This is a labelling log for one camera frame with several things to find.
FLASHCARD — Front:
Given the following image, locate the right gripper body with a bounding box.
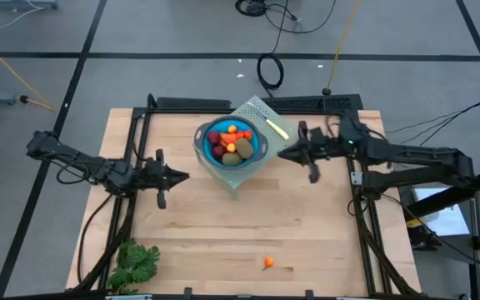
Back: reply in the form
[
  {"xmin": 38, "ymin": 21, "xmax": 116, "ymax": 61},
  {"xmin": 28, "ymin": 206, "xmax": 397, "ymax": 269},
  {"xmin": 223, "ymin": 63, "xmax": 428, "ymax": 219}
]
[{"xmin": 297, "ymin": 120, "xmax": 342, "ymax": 185}]

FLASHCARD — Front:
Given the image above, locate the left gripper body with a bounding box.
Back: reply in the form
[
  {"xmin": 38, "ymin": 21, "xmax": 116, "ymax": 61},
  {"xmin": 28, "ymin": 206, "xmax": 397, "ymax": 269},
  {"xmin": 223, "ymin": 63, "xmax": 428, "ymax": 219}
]
[{"xmin": 139, "ymin": 148, "xmax": 170, "ymax": 210}]

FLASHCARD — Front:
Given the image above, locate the yellow handled knife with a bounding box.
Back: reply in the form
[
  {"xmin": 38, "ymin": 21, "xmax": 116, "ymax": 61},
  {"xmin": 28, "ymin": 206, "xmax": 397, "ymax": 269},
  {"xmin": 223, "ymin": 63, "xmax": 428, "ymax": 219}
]
[{"xmin": 246, "ymin": 102, "xmax": 291, "ymax": 141}]

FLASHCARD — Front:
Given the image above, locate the blue collapsible colander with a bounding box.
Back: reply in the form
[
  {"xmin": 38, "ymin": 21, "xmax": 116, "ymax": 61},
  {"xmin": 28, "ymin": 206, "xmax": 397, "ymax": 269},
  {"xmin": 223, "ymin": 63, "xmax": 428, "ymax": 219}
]
[{"xmin": 192, "ymin": 115, "xmax": 269, "ymax": 170}]

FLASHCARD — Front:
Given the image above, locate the brown kiwi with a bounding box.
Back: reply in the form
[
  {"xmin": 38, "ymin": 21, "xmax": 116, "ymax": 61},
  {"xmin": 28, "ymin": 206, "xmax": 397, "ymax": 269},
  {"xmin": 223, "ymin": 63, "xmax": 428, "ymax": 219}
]
[
  {"xmin": 234, "ymin": 137, "xmax": 256, "ymax": 161},
  {"xmin": 221, "ymin": 150, "xmax": 245, "ymax": 168}
]

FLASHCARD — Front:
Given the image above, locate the red orange mango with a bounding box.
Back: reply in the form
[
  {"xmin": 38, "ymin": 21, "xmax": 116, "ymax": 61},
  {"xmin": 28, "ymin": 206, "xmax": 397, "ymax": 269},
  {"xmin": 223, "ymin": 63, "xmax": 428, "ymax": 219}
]
[{"xmin": 218, "ymin": 132, "xmax": 241, "ymax": 148}]

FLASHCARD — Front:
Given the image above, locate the black perforated cover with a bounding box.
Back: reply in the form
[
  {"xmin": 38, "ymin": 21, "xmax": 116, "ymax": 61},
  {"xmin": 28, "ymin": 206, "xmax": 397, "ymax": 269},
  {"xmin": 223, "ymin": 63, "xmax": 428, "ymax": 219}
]
[{"xmin": 264, "ymin": 93, "xmax": 364, "ymax": 112}]

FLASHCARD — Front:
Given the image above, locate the pale green perforated shelf riser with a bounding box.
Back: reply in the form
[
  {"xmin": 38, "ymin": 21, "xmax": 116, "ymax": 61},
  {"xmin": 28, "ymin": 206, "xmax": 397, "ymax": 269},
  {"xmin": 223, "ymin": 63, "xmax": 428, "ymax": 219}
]
[{"xmin": 192, "ymin": 95, "xmax": 299, "ymax": 200}]

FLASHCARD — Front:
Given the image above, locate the black flat box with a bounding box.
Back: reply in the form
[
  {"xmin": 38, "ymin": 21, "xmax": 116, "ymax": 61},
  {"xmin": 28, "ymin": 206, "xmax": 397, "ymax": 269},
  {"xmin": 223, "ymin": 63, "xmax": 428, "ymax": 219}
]
[{"xmin": 155, "ymin": 96, "xmax": 233, "ymax": 110}]

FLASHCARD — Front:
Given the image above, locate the green leafy vegetable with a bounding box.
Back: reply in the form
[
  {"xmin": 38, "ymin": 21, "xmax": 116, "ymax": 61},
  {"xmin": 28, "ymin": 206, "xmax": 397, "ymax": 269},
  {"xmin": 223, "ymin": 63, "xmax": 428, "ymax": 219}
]
[{"xmin": 105, "ymin": 237, "xmax": 161, "ymax": 296}]

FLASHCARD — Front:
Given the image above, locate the black diagonal beam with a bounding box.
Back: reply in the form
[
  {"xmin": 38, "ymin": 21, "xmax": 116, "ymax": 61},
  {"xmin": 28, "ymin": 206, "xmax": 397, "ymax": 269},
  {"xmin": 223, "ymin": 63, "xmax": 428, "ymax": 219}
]
[{"xmin": 404, "ymin": 169, "xmax": 480, "ymax": 218}]

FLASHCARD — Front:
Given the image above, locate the grey wheeled base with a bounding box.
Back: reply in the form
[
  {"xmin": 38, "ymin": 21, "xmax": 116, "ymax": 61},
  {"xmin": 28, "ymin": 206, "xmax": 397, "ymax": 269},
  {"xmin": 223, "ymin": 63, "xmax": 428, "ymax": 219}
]
[{"xmin": 0, "ymin": 0, "xmax": 59, "ymax": 10}]

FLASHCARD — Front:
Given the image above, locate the black hanging cable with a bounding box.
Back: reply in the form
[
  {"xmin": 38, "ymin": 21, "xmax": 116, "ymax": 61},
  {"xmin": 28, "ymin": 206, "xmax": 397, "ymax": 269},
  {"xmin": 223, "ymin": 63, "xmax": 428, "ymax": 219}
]
[{"xmin": 256, "ymin": 0, "xmax": 303, "ymax": 98}]

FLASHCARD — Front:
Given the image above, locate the black metal table frame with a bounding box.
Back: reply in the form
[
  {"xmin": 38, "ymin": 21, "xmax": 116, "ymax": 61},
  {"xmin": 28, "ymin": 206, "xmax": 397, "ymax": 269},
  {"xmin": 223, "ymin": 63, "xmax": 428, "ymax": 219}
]
[{"xmin": 65, "ymin": 93, "xmax": 423, "ymax": 300}]

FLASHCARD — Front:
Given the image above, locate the yellow hanging cable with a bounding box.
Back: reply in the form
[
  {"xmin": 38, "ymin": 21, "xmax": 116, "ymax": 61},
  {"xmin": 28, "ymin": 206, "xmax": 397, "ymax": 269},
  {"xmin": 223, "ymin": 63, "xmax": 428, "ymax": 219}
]
[{"xmin": 321, "ymin": 0, "xmax": 362, "ymax": 97}]

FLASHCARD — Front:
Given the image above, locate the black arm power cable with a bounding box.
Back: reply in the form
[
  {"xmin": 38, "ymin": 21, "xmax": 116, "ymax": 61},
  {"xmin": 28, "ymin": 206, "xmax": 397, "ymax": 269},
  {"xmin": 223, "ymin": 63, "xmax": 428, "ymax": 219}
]
[{"xmin": 76, "ymin": 193, "xmax": 116, "ymax": 284}]

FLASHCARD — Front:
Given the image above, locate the black cable bundle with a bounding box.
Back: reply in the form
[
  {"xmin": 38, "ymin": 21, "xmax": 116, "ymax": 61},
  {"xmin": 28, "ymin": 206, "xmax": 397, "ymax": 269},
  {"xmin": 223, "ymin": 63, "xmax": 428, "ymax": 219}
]
[{"xmin": 234, "ymin": 0, "xmax": 337, "ymax": 34}]

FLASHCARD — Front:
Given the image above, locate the yellow floor cable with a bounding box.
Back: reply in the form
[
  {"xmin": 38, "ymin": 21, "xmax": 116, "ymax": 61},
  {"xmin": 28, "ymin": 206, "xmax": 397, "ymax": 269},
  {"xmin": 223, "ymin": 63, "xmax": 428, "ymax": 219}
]
[{"xmin": 0, "ymin": 32, "xmax": 54, "ymax": 112}]

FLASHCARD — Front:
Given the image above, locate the white floor cable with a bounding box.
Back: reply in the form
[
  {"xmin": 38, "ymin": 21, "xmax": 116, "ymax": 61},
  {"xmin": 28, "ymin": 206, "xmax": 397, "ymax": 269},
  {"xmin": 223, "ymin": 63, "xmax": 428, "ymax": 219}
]
[{"xmin": 0, "ymin": 4, "xmax": 43, "ymax": 41}]

